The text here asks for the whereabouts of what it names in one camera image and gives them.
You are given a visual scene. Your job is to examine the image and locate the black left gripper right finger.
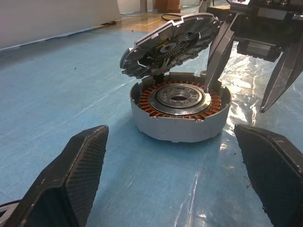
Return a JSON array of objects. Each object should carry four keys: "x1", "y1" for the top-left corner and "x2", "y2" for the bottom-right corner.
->
[{"x1": 233, "y1": 123, "x2": 303, "y2": 227}]

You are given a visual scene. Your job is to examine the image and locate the white partition board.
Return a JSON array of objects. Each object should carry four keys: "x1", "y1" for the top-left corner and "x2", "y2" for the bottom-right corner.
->
[{"x1": 0, "y1": 0, "x2": 122, "y2": 51}]

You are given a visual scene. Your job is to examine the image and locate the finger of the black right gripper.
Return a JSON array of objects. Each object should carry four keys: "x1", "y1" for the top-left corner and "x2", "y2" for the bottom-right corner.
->
[
  {"x1": 259, "y1": 44, "x2": 303, "y2": 114},
  {"x1": 204, "y1": 12, "x2": 242, "y2": 93}
]

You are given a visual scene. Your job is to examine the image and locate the grey motor housing copper windings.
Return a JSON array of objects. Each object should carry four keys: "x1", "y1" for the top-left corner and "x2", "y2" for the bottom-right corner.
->
[{"x1": 129, "y1": 70, "x2": 232, "y2": 144}]

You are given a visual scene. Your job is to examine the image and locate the black floor cable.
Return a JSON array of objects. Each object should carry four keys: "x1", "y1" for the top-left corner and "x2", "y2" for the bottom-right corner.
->
[{"x1": 161, "y1": 13, "x2": 183, "y2": 22}]

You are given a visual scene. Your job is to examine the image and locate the blue table cover sheet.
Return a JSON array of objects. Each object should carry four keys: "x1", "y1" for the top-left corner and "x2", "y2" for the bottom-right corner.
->
[{"x1": 0, "y1": 22, "x2": 303, "y2": 227}]

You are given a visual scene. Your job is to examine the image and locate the orange-brown box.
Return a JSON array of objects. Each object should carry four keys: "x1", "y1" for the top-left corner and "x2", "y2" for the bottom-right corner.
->
[{"x1": 155, "y1": 0, "x2": 180, "y2": 14}]

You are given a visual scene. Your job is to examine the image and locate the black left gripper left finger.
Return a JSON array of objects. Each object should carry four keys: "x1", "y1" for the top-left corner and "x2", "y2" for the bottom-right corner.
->
[{"x1": 0, "y1": 124, "x2": 110, "y2": 227}]

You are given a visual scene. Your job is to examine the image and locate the grey motor lid circuit board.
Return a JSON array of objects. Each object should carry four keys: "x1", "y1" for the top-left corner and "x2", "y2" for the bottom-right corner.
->
[{"x1": 119, "y1": 13, "x2": 221, "y2": 80}]

